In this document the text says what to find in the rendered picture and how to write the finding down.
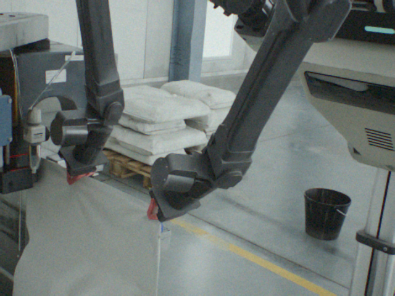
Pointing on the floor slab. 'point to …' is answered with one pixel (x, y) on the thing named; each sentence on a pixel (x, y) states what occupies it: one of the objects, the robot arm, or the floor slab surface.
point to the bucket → (325, 212)
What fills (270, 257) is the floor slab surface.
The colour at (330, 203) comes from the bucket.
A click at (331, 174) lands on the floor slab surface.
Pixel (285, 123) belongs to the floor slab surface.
